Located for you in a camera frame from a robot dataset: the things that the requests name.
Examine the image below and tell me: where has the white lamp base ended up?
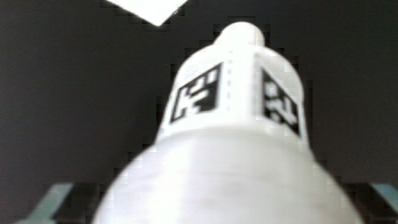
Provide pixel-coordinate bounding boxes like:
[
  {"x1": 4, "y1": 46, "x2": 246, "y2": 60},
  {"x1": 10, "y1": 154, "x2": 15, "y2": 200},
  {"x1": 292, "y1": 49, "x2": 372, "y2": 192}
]
[{"x1": 107, "y1": 0, "x2": 189, "y2": 26}]

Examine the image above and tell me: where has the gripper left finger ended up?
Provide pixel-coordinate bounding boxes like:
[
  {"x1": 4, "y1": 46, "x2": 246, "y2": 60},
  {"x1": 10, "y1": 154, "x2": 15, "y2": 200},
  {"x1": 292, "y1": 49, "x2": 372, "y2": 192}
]
[{"x1": 15, "y1": 182, "x2": 106, "y2": 224}]

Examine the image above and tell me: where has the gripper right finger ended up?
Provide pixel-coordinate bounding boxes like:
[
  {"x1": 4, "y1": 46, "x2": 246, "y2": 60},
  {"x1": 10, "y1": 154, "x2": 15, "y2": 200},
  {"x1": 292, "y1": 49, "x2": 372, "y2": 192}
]
[{"x1": 346, "y1": 183, "x2": 398, "y2": 224}]

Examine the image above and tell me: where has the white lamp bulb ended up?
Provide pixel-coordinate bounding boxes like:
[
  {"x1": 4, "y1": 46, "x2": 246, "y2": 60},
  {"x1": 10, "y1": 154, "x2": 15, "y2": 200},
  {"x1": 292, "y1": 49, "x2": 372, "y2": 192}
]
[{"x1": 93, "y1": 22, "x2": 365, "y2": 224}]

